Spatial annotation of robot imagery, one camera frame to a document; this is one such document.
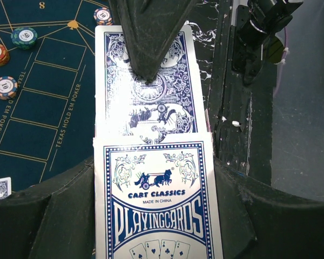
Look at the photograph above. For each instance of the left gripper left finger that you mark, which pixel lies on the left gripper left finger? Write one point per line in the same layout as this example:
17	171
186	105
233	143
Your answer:
53	219

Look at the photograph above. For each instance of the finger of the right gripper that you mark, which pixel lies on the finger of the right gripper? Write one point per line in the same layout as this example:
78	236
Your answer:
149	29

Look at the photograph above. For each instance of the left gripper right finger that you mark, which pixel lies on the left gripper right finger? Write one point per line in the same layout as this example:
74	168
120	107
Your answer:
258	221

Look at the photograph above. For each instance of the white-blue poker chip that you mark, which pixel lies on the white-blue poker chip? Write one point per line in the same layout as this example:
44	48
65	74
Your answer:
8	87
102	16

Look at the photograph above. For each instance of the blue-backed playing cards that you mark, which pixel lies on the blue-backed playing cards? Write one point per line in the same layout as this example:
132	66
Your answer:
127	105

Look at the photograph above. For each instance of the blue playing card deck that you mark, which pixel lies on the blue playing card deck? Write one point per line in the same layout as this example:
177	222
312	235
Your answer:
156	200

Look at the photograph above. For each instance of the round blue poker mat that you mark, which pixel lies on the round blue poker mat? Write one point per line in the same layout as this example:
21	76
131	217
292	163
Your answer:
48	126

